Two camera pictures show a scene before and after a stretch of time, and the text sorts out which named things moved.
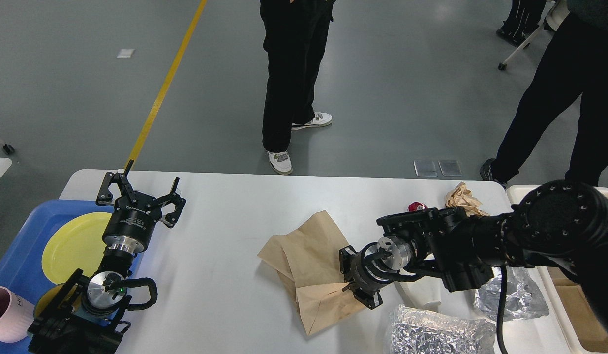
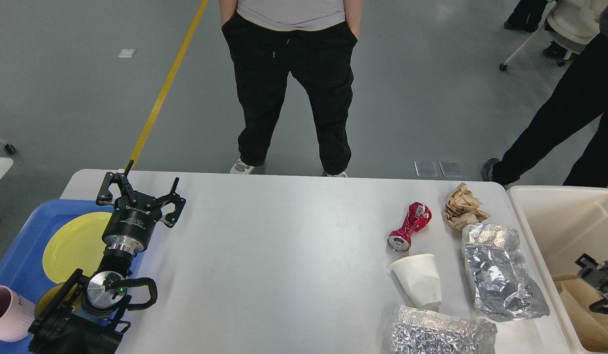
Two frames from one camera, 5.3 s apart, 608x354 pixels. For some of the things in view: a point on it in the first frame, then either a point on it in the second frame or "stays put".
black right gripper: x=370 y=269 to x=606 y=278
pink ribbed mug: x=10 y=315 stays put
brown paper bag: x=307 y=261 to x=597 y=331
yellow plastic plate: x=76 y=242 stays put
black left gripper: x=135 y=221 stays put
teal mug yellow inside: x=62 y=299 stays put
